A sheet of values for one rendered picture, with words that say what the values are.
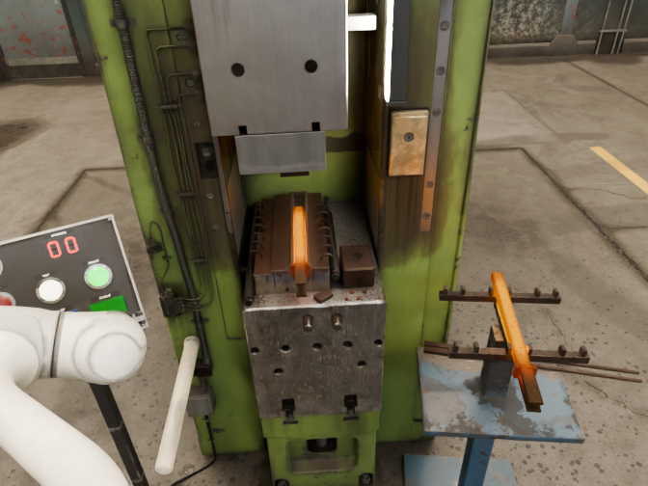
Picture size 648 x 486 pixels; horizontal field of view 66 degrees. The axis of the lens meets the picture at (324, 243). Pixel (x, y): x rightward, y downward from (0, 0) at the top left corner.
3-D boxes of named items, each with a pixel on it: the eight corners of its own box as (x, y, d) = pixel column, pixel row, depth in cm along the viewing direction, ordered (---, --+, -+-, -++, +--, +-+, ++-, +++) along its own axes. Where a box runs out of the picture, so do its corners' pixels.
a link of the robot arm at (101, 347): (147, 310, 89) (65, 305, 83) (154, 322, 74) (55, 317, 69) (140, 371, 88) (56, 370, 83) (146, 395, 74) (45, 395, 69)
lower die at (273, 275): (330, 289, 135) (329, 264, 130) (256, 294, 134) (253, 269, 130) (321, 212, 170) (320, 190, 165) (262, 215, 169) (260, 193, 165)
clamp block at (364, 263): (374, 287, 135) (375, 268, 132) (343, 288, 135) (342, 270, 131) (368, 261, 145) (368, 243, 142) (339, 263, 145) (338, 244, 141)
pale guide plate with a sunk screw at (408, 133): (423, 175, 131) (428, 111, 121) (389, 176, 130) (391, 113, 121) (421, 171, 133) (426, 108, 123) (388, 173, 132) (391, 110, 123)
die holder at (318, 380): (381, 411, 155) (387, 301, 130) (258, 419, 154) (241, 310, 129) (360, 295, 202) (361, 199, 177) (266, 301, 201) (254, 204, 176)
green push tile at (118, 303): (132, 325, 116) (123, 294, 116) (99, 336, 113) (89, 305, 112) (132, 324, 118) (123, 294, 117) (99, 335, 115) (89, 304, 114)
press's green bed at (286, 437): (376, 493, 181) (380, 410, 155) (273, 500, 180) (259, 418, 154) (358, 375, 227) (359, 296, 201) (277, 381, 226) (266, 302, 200)
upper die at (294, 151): (326, 170, 115) (325, 131, 110) (239, 175, 115) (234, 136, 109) (317, 110, 150) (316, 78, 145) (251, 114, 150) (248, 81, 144)
